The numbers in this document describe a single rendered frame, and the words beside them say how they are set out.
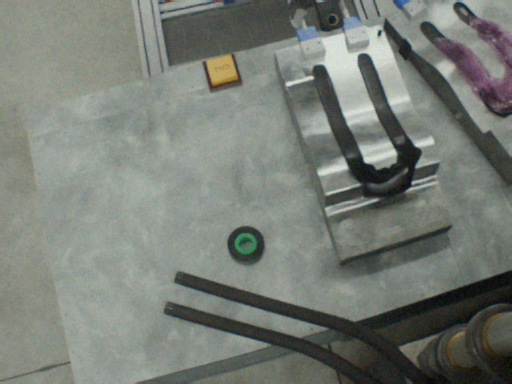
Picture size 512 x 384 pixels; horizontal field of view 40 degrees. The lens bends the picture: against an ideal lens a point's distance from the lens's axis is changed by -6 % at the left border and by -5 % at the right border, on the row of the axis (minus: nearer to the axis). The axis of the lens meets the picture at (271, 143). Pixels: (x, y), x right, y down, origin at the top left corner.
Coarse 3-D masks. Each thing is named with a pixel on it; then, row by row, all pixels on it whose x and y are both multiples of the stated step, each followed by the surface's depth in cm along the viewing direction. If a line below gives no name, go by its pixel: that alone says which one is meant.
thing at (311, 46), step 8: (304, 24) 169; (304, 32) 167; (312, 32) 167; (304, 40) 166; (312, 40) 165; (320, 40) 165; (304, 48) 164; (312, 48) 164; (320, 48) 164; (304, 56) 165; (312, 56) 165; (320, 56) 166
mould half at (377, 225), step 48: (288, 48) 167; (336, 48) 167; (384, 48) 167; (288, 96) 165; (336, 144) 156; (384, 144) 154; (432, 144) 153; (336, 192) 151; (432, 192) 157; (336, 240) 154; (384, 240) 154
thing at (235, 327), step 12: (168, 312) 152; (180, 312) 151; (192, 312) 151; (204, 312) 151; (204, 324) 150; (216, 324) 149; (228, 324) 148; (240, 324) 148; (252, 336) 147; (264, 336) 146; (276, 336) 145
